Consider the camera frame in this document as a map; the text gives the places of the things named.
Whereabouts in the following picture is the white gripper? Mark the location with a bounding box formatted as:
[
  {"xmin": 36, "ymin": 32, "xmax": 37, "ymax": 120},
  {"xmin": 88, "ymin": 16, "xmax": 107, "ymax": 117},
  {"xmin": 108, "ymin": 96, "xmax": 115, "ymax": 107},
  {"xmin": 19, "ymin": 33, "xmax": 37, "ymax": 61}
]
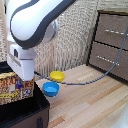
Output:
[{"xmin": 6, "ymin": 43, "xmax": 37, "ymax": 89}]

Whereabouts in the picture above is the yellow red granola bar box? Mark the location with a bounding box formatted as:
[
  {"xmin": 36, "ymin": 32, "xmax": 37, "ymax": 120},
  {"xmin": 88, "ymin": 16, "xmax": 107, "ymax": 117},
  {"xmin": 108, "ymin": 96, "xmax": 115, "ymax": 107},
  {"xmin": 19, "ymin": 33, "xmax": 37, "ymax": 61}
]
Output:
[{"xmin": 0, "ymin": 71, "xmax": 36, "ymax": 106}]

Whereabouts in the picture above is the black fabric storage case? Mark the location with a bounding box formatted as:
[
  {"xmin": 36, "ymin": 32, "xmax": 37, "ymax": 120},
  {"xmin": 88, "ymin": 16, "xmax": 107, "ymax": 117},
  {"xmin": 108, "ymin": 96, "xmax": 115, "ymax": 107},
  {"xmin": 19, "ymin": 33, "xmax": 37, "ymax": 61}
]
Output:
[{"xmin": 0, "ymin": 60, "xmax": 51, "ymax": 128}]

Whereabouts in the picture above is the blue plastic bowl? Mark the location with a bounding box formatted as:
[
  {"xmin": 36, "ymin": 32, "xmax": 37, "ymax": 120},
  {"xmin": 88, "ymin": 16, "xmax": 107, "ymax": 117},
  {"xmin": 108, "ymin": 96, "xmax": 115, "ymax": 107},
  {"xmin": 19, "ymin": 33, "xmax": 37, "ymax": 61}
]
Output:
[{"xmin": 42, "ymin": 81, "xmax": 61, "ymax": 98}]

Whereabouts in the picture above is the yellow plastic bowl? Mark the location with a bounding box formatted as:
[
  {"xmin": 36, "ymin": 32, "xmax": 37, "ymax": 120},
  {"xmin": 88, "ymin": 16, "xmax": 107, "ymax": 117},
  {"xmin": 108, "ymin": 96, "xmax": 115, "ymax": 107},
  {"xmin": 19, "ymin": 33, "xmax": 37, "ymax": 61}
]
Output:
[{"xmin": 49, "ymin": 70, "xmax": 66, "ymax": 84}]

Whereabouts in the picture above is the brown wooden dresser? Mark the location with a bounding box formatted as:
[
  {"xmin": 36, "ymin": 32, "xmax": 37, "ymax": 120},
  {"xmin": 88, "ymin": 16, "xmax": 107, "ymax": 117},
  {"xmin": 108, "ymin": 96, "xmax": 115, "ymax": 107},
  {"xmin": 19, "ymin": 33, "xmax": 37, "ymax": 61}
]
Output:
[{"xmin": 86, "ymin": 9, "xmax": 128, "ymax": 83}]

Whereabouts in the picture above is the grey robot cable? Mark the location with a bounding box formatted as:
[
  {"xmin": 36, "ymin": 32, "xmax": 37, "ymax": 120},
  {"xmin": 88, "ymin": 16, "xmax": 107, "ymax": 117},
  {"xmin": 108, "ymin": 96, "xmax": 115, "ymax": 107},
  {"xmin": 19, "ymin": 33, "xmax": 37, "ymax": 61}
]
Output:
[{"xmin": 33, "ymin": 27, "xmax": 128, "ymax": 86}]

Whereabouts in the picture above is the short metal drawer handle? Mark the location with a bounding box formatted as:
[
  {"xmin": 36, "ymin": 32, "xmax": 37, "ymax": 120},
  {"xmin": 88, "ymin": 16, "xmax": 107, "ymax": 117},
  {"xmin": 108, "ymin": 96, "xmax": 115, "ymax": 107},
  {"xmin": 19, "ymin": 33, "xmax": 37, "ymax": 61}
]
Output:
[{"xmin": 96, "ymin": 54, "xmax": 116, "ymax": 63}]

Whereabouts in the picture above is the long metal drawer handle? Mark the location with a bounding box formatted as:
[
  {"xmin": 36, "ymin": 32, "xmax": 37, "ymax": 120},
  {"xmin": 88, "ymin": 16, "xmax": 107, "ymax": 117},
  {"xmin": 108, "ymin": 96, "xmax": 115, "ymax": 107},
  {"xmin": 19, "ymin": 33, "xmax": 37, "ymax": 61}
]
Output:
[{"xmin": 102, "ymin": 28, "xmax": 128, "ymax": 37}]

